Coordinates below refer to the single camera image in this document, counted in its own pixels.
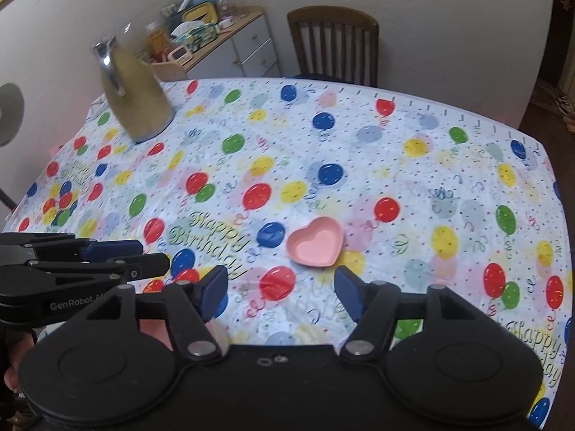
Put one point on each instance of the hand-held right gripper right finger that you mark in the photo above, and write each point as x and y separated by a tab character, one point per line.
348	292

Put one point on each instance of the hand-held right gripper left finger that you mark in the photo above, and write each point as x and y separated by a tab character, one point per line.
214	292

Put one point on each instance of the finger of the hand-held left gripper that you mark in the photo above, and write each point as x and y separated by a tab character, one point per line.
134	268
112	249

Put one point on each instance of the pink heart-shaped dish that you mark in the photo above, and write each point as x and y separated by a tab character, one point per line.
314	244

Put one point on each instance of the pink mouse-shaped plate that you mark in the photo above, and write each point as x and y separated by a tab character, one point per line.
155	330

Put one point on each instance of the person's left hand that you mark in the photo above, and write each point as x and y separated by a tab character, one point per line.
15	368

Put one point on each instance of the balloon print tablecloth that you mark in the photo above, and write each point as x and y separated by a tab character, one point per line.
359	166

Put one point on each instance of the yellow kettle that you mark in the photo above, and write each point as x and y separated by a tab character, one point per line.
134	98

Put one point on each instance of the light wooden chair back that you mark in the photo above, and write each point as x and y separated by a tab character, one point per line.
170	72

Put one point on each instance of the small white clock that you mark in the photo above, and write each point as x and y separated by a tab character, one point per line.
180	55

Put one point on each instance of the orange jar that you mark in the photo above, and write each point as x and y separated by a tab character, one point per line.
157	42

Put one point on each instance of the patterned tissue box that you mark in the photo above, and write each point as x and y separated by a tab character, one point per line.
193	36

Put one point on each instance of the white sideboard with wooden top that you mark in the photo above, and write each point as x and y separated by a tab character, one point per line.
251	45

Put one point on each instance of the dark wooden chair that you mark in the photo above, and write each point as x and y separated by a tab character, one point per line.
332	45

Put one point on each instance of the blue and yellow container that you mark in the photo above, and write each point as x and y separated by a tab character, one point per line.
200	6

